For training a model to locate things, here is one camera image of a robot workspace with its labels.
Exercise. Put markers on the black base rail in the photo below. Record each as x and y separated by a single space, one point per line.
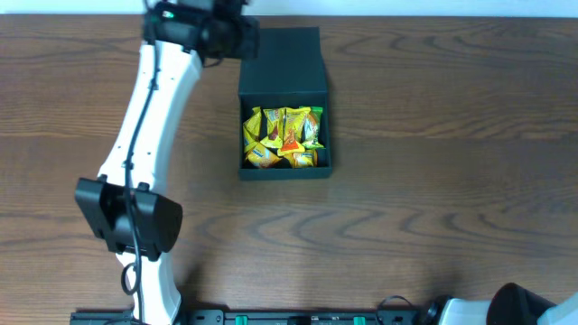
388 316

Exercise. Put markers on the green Apollo snack packet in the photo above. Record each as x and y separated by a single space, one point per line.
311 128

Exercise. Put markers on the yellow peanut butter snack packet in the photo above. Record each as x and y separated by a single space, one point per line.
294 119

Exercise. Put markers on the yellow chocolate snack packet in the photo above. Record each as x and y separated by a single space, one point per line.
274 128

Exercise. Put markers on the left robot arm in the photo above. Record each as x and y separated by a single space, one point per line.
126 206

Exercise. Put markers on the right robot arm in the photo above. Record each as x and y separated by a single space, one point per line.
512 304

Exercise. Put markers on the orange Lemond snack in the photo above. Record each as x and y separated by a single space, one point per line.
261 157
306 159

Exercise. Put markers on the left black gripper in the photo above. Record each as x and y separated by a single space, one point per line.
250 39

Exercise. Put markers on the dark green box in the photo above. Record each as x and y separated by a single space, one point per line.
289 71

